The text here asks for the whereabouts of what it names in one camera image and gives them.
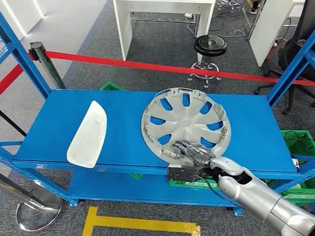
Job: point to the green plastic crate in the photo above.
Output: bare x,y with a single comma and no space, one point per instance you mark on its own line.
305,143
186,184
110,86

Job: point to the white cabinet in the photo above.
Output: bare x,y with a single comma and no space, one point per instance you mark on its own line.
268,32

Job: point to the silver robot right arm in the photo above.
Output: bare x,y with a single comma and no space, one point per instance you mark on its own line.
258,198

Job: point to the black pole stand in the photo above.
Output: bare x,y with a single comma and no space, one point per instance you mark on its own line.
12,123

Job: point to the red barrier belt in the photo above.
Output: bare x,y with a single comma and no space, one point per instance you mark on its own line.
10,78
147,66

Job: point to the white power strip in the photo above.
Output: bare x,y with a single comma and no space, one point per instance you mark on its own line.
189,15

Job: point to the black round stool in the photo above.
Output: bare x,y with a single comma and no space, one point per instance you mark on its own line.
210,45

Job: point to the white table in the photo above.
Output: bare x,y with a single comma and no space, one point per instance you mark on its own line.
123,29

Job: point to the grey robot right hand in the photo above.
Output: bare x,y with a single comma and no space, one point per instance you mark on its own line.
194,153

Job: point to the black office chair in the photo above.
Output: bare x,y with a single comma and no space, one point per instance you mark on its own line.
295,52

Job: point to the grey plastic wheel hubcap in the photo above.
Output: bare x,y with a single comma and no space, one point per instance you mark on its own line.
186,123

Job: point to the chrome chair base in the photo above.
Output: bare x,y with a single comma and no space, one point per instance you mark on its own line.
229,5

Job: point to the chrome stanchion post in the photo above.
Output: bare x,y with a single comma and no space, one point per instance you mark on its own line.
39,211
47,66

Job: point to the blue metal shelf rack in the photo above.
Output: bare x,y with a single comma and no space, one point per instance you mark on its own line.
123,130

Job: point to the white plastic cover part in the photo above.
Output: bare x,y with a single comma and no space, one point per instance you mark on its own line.
88,136

